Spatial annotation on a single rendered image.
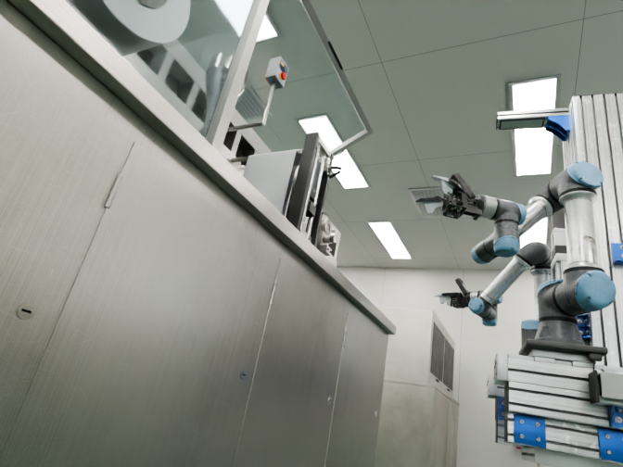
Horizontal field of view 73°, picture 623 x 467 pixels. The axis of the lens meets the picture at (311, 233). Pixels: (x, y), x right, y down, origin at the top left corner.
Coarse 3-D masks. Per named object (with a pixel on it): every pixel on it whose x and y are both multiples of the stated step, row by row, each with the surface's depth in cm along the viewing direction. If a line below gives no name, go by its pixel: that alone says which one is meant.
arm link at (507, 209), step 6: (498, 198) 142; (498, 204) 139; (504, 204) 140; (510, 204) 140; (516, 204) 140; (498, 210) 139; (504, 210) 139; (510, 210) 139; (516, 210) 139; (522, 210) 140; (498, 216) 140; (504, 216) 139; (510, 216) 138; (516, 216) 139; (522, 216) 140; (522, 222) 141
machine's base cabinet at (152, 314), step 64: (0, 0) 51; (0, 64) 50; (64, 64) 58; (0, 128) 50; (64, 128) 57; (128, 128) 67; (0, 192) 50; (64, 192) 57; (128, 192) 66; (192, 192) 79; (0, 256) 50; (64, 256) 57; (128, 256) 66; (192, 256) 78; (256, 256) 97; (0, 320) 50; (64, 320) 57; (128, 320) 66; (192, 320) 78; (256, 320) 96; (320, 320) 126; (0, 384) 50; (64, 384) 56; (128, 384) 65; (192, 384) 78; (256, 384) 96; (320, 384) 125; (0, 448) 50; (64, 448) 56; (128, 448) 65; (192, 448) 77; (256, 448) 95; (320, 448) 124
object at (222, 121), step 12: (264, 0) 109; (264, 12) 109; (252, 24) 104; (252, 36) 104; (252, 48) 104; (240, 60) 100; (240, 72) 99; (228, 84) 97; (240, 84) 99; (228, 96) 95; (228, 108) 95; (216, 120) 93; (228, 120) 95; (216, 132) 91; (216, 144) 91
